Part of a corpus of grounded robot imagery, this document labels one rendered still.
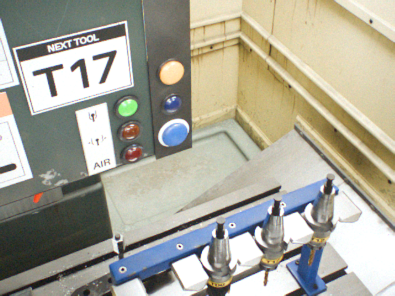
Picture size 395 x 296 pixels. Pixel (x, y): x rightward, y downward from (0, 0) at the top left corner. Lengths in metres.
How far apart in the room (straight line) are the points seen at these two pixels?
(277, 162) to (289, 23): 0.44
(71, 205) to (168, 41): 1.11
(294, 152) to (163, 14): 1.28
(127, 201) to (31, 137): 1.40
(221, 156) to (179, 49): 1.55
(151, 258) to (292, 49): 0.93
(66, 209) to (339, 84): 0.85
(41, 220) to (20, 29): 1.16
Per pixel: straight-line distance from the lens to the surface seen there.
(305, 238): 1.01
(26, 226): 1.58
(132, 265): 0.95
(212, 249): 0.91
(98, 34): 0.47
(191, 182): 1.95
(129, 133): 0.54
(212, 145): 2.09
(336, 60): 1.51
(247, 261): 0.96
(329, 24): 1.51
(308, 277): 1.30
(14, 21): 0.45
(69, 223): 1.62
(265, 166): 1.73
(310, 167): 1.68
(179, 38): 0.51
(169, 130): 0.56
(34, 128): 0.51
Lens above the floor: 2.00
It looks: 43 degrees down
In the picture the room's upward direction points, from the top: straight up
